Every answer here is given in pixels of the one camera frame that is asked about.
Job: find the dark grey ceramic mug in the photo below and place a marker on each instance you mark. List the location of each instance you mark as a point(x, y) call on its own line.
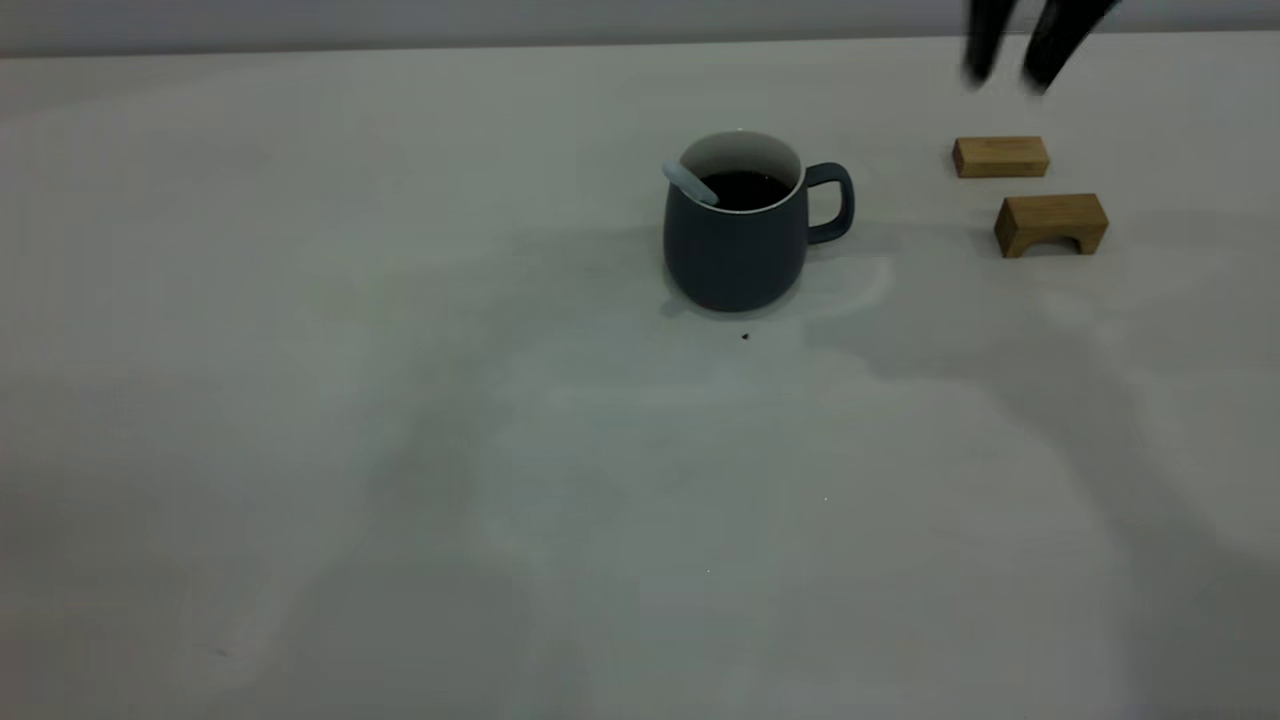
point(735, 260)

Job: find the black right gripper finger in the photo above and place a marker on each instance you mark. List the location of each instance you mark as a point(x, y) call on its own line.
point(1060, 40)
point(985, 40)

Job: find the arched wooden block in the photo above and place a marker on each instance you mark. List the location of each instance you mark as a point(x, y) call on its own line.
point(1050, 215)

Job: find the dark coffee liquid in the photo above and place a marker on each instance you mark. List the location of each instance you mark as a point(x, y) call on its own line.
point(755, 190)

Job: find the flat rectangular wooden block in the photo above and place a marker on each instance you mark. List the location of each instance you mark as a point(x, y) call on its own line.
point(1000, 158)

